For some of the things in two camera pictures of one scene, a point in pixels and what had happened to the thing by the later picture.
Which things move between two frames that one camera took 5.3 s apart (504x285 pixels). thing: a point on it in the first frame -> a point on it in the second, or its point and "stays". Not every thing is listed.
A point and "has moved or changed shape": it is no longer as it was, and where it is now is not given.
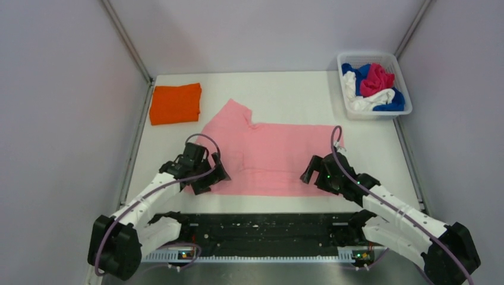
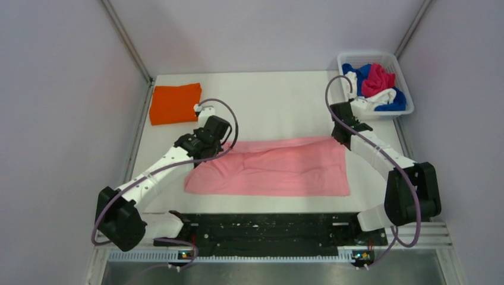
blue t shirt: x=361 y=72 stays
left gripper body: x=202 y=167 -> x=218 y=148
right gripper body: x=324 y=180 -> x=333 y=133
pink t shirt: x=268 y=160 has moved or changed shape
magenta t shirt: x=378 y=81 stays
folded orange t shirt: x=170 y=104 stays
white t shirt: x=367 y=102 stays
